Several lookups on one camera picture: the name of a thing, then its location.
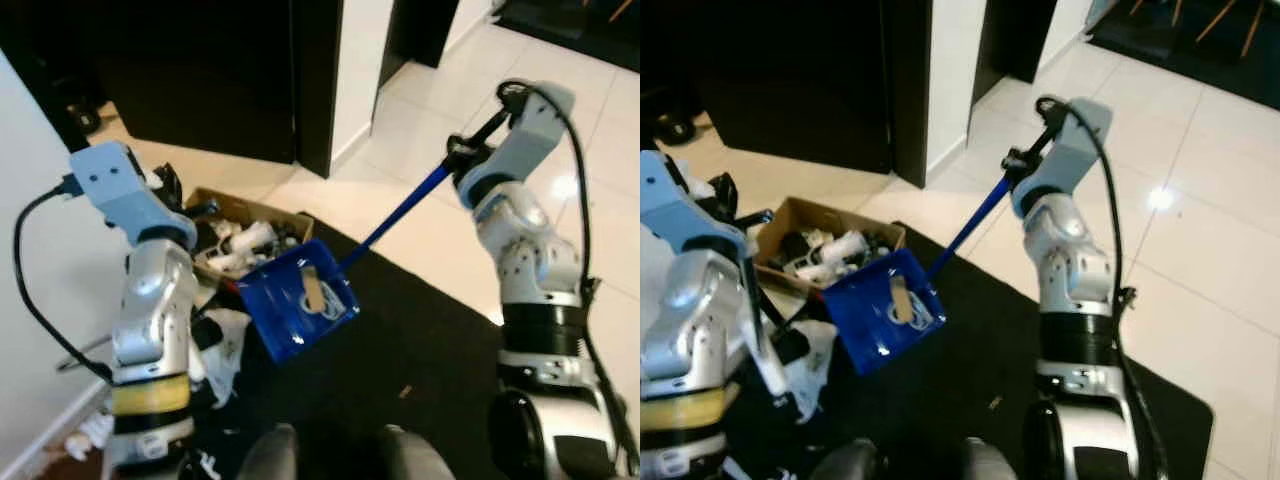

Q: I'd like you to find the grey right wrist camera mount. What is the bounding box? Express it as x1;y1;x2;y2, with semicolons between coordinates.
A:
1012;97;1113;216
460;82;578;208

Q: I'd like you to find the black kettlebell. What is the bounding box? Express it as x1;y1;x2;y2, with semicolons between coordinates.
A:
655;110;701;148
65;100;101;138

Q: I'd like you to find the black floor rug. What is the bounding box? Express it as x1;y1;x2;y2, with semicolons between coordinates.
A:
720;222;1218;480
100;213;641;480

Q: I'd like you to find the brown cardboard box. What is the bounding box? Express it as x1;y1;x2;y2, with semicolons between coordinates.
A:
752;196;909;296
185;187;316;291

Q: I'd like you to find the dark door frame post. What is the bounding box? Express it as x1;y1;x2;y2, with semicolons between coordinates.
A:
293;0;344;179
885;0;933;189

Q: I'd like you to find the grey robot left leg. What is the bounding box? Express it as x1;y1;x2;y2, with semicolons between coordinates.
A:
238;425;301;480
810;438;881;480

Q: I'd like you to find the blue long-handled dustpan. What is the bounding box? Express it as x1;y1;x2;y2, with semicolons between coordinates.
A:
820;95;1066;376
235;85;529;366

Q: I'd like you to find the grey robot leg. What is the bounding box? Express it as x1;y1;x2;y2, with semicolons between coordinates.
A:
962;438;1016;480
380;425;456;480
810;438;881;480
238;425;301;480

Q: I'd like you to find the grey robot right leg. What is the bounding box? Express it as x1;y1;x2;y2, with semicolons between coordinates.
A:
380;425;456;480
962;438;1016;480

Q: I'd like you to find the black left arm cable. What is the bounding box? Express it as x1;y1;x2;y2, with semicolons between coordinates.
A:
12;183;116;386

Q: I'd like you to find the white plastic bag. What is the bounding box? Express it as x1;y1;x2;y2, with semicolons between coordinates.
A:
775;320;839;401
190;308;251;406

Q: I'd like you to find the dark carpet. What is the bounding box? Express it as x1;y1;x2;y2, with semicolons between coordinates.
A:
495;0;641;73
1085;0;1280;111

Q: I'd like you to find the white plastic bottle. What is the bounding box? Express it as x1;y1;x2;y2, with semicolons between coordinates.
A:
232;222;279;256
820;232;869;263

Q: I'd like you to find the dark brown door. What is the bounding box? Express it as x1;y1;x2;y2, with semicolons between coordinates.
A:
690;0;893;176
95;0;298;166

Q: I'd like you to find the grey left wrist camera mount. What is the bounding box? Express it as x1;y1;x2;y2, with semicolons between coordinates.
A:
640;150;751;259
68;140;198;249

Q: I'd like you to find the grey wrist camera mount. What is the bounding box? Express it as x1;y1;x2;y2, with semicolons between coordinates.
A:
460;82;578;208
1012;97;1113;216
640;150;751;259
68;140;198;249

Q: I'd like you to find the dark wooden door frame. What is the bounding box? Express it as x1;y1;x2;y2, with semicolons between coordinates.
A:
975;0;1059;86
388;0;461;89

